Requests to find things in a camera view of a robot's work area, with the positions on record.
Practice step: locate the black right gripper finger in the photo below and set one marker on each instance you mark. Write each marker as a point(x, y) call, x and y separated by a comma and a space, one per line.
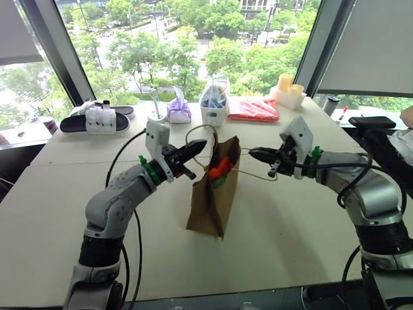
point(263, 150)
point(263, 158)

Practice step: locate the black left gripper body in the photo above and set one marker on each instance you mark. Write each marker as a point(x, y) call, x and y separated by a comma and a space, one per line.
point(174, 156)

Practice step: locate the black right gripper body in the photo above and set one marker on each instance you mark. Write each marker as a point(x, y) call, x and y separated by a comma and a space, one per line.
point(285, 156)

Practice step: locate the brown paper bag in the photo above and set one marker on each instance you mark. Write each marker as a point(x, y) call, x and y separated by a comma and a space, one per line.
point(209, 206)

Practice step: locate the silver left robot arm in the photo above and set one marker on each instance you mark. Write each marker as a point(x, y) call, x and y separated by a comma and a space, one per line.
point(109, 206)

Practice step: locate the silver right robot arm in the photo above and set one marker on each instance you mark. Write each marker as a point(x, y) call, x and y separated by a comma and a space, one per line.
point(371, 193)

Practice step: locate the orange carrot plush toy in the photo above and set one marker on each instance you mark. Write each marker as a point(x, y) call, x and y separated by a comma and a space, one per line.
point(219, 169)

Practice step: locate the red plastic bag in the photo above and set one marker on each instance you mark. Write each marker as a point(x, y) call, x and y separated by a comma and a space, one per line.
point(255, 110)

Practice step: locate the clear plastic bag with items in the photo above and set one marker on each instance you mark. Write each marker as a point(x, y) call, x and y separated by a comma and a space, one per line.
point(215, 92)

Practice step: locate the green left wrist clamp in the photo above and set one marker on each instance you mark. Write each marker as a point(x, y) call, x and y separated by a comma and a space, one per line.
point(149, 169)

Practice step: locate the green wrist clamp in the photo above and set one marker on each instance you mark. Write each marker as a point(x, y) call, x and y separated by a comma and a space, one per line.
point(316, 158)
point(149, 169)

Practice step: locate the green right wrist clamp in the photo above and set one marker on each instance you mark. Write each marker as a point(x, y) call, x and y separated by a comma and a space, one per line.
point(316, 158)

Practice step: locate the white plastic basket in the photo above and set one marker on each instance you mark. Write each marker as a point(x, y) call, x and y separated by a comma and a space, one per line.
point(212, 115)

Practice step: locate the white toothbrush cup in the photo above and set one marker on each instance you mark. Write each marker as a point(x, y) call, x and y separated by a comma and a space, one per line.
point(158, 117)

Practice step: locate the white foam tray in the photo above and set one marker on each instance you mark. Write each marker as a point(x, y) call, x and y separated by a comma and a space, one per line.
point(290, 100)

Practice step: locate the short yellow cup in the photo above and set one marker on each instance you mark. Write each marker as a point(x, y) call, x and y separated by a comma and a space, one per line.
point(296, 91)

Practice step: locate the grey cylinder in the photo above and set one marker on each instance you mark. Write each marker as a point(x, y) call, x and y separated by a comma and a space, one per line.
point(331, 106)

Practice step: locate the tall yellow cup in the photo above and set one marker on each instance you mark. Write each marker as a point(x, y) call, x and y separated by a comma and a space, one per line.
point(285, 82)

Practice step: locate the red marker pen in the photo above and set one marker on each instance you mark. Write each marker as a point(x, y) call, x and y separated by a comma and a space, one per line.
point(345, 112)

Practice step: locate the black chair with armrest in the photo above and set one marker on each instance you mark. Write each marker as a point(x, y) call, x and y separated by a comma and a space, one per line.
point(372, 123)

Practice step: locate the white garment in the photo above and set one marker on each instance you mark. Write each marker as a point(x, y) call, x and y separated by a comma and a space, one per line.
point(403, 143)

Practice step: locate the pink and white can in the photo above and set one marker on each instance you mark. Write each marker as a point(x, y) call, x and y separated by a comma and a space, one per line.
point(50, 125)

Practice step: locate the grey roller blind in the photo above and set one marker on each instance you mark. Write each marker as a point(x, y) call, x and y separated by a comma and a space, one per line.
point(371, 45)
point(16, 32)

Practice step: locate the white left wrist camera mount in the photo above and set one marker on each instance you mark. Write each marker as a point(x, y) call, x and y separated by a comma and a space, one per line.
point(157, 137)

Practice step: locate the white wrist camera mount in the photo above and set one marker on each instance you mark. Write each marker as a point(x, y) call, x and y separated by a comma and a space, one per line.
point(300, 132)
point(157, 137)

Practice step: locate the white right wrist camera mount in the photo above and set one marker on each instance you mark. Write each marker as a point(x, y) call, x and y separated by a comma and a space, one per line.
point(300, 132)

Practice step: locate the dark window frame post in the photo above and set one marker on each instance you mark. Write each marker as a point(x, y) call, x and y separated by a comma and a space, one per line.
point(314, 48)
point(61, 48)

